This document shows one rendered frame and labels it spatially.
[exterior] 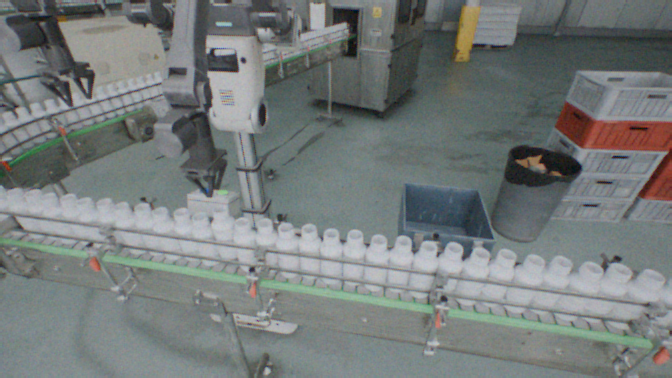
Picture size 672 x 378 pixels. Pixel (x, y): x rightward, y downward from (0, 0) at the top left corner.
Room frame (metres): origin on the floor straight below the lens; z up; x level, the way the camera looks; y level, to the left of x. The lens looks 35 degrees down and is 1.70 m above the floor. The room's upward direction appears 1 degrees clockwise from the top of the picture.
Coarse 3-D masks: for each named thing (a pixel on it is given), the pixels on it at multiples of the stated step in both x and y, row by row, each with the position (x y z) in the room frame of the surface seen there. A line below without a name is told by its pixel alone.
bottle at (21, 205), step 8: (8, 192) 0.74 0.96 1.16; (16, 192) 0.75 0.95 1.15; (8, 200) 0.72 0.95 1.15; (16, 200) 0.72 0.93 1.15; (24, 200) 0.73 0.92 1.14; (16, 208) 0.71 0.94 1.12; (24, 208) 0.72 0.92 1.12; (16, 216) 0.71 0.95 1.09; (24, 224) 0.71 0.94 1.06; (32, 224) 0.71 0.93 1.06
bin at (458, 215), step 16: (416, 192) 1.12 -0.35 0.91; (432, 192) 1.11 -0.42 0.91; (448, 192) 1.09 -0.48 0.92; (464, 192) 1.08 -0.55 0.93; (400, 208) 1.12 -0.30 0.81; (416, 208) 1.11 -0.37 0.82; (432, 208) 1.10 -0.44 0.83; (448, 208) 1.09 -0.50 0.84; (464, 208) 1.08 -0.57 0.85; (480, 208) 0.98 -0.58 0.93; (400, 224) 1.00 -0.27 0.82; (416, 224) 1.10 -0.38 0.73; (432, 224) 1.10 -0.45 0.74; (448, 224) 1.09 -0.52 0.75; (464, 224) 1.08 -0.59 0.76; (480, 224) 0.93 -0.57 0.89; (416, 240) 0.79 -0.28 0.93; (448, 240) 0.80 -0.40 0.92; (464, 240) 0.79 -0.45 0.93; (480, 240) 0.78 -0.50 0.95
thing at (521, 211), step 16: (528, 144) 2.12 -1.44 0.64; (512, 160) 1.89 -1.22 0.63; (544, 160) 2.06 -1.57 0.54; (560, 160) 1.99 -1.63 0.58; (576, 160) 1.89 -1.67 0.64; (512, 176) 1.85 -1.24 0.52; (528, 176) 1.76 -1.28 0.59; (544, 176) 1.70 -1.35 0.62; (560, 176) 1.68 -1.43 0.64; (576, 176) 1.70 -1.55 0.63; (512, 192) 1.82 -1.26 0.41; (528, 192) 1.74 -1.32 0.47; (544, 192) 1.70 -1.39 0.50; (560, 192) 1.70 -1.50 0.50; (496, 208) 1.92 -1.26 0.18; (512, 208) 1.79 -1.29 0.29; (528, 208) 1.73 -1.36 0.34; (544, 208) 1.70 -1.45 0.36; (496, 224) 1.86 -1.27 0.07; (512, 224) 1.76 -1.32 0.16; (528, 224) 1.72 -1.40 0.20; (544, 224) 1.74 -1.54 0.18; (512, 240) 1.75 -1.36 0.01; (528, 240) 1.73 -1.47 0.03
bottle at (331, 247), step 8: (328, 232) 0.59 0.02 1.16; (336, 232) 0.58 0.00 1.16; (328, 240) 0.56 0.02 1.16; (336, 240) 0.56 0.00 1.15; (320, 248) 0.57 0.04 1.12; (328, 248) 0.55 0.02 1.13; (336, 248) 0.56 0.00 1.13; (328, 256) 0.54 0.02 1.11; (336, 256) 0.55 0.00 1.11; (328, 264) 0.54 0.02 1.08; (336, 264) 0.55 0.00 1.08; (328, 272) 0.54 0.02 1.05; (336, 272) 0.55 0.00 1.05; (328, 280) 0.54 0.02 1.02; (336, 280) 0.55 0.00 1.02
